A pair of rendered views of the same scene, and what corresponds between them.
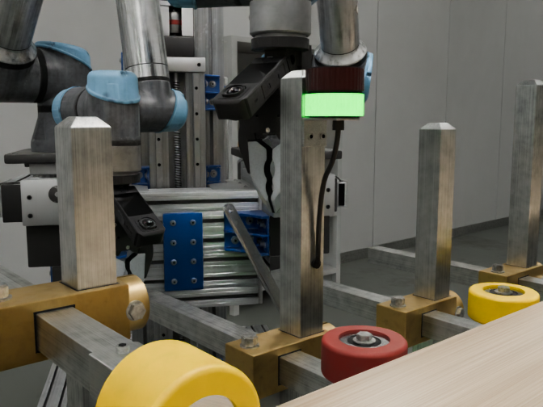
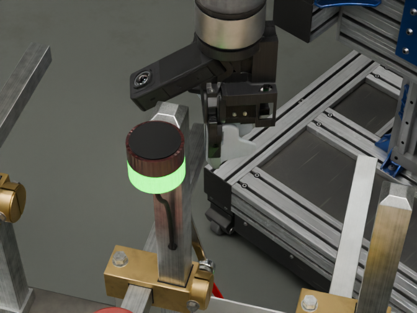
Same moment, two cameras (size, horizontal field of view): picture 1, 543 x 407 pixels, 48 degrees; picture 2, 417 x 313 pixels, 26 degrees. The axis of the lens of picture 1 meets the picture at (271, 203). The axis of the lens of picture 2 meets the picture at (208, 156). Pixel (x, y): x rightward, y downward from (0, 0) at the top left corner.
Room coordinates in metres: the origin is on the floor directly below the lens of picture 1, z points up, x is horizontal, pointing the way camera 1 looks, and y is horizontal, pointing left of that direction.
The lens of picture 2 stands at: (0.32, -0.62, 1.82)
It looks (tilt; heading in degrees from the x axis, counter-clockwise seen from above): 47 degrees down; 55
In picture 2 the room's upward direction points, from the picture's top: straight up
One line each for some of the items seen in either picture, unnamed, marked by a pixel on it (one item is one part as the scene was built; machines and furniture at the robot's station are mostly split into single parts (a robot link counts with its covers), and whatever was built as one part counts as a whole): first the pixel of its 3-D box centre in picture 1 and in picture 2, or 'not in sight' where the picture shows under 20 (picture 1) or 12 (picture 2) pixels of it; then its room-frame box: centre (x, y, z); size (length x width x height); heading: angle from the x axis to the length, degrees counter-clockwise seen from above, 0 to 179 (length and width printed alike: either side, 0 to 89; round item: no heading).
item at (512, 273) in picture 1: (513, 281); not in sight; (0.98, -0.40, 0.84); 0.13 x 0.06 x 0.05; 130
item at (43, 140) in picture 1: (66, 128); not in sight; (1.37, 0.46, 1.09); 0.15 x 0.15 x 0.10
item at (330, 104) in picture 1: (334, 105); (156, 164); (0.64, -0.06, 1.12); 0.06 x 0.06 x 0.02
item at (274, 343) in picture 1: (288, 356); (159, 282); (0.66, -0.02, 0.84); 0.13 x 0.06 x 0.05; 130
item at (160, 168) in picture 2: (334, 80); (155, 148); (0.64, -0.06, 1.15); 0.06 x 0.06 x 0.02
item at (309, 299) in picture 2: (397, 301); (309, 302); (0.79, -0.17, 0.87); 0.02 x 0.02 x 0.01
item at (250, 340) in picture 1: (249, 340); (120, 258); (0.63, 0.02, 0.88); 0.02 x 0.02 x 0.01
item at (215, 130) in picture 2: not in sight; (213, 125); (0.74, -0.02, 1.09); 0.05 x 0.02 x 0.09; 60
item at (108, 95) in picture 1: (112, 108); not in sight; (0.94, 0.24, 1.12); 0.09 x 0.08 x 0.11; 42
